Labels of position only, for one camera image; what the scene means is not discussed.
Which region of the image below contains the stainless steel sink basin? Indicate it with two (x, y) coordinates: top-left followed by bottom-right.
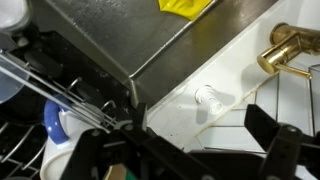
(31, 0), (278, 106)

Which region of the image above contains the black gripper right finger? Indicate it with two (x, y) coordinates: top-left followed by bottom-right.
(244, 104), (320, 180)

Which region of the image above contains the gold faucet handle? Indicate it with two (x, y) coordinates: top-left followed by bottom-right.
(275, 64), (312, 80)

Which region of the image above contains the white air gap cap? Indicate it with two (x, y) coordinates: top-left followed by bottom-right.
(195, 85), (223, 115)

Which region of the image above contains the yellow rubber glove in sink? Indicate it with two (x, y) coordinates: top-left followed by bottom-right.
(158, 0), (213, 20)

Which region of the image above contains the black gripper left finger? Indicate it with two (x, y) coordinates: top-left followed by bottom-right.
(60, 103), (214, 180)

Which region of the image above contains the gold pull-down kitchen faucet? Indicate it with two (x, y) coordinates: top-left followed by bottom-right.
(257, 23), (320, 75)

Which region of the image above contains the black dish drying rack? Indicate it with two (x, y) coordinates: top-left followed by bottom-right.
(0, 32), (132, 180)

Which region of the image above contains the white mug blue handle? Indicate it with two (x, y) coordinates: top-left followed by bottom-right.
(40, 99), (92, 180)

